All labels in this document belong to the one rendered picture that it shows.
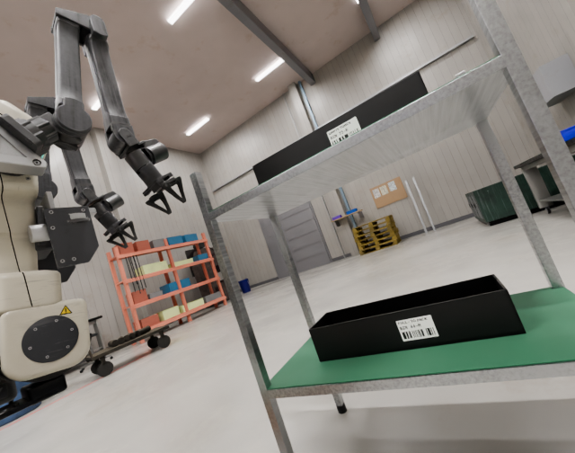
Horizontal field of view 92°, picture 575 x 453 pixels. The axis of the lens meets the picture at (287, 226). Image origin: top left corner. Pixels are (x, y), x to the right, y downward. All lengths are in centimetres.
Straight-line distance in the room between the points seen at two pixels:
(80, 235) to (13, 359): 31
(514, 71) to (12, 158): 106
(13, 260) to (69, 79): 50
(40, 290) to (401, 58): 1068
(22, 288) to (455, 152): 979
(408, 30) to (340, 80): 243
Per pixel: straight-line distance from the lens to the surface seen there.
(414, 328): 91
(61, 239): 93
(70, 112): 94
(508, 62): 76
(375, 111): 89
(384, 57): 1104
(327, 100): 1115
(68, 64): 108
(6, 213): 99
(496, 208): 626
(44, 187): 130
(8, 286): 91
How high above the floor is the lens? 71
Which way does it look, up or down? 6 degrees up
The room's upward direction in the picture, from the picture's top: 20 degrees counter-clockwise
